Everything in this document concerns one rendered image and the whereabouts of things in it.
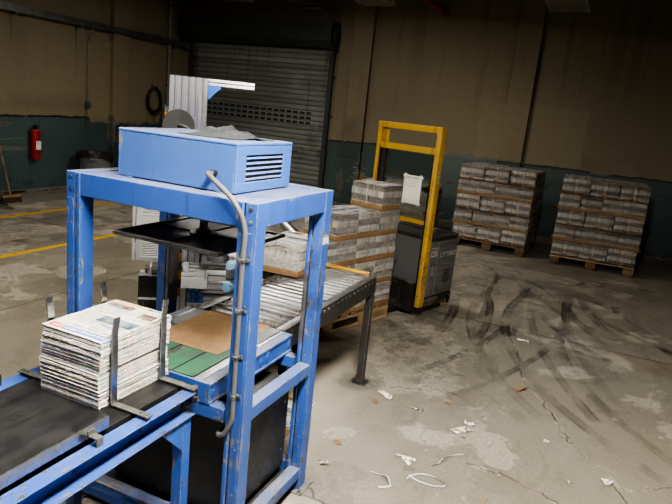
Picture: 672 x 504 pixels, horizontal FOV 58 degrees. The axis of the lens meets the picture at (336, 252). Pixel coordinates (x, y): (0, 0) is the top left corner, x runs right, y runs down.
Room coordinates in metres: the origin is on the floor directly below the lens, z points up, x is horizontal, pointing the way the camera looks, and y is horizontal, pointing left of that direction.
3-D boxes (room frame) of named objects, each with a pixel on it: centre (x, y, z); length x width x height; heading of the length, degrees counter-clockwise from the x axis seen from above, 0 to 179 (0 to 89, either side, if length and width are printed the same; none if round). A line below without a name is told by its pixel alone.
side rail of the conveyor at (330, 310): (3.53, -0.02, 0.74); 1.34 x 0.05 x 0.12; 157
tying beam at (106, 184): (2.69, 0.61, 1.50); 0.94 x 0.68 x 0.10; 67
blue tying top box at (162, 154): (2.69, 0.61, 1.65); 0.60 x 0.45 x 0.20; 67
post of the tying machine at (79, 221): (2.58, 1.12, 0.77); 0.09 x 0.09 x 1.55; 67
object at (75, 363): (2.16, 0.83, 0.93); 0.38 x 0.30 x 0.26; 157
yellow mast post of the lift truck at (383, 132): (6.20, -0.35, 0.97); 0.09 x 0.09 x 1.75; 49
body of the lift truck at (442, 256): (6.27, -0.84, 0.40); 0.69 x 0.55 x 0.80; 49
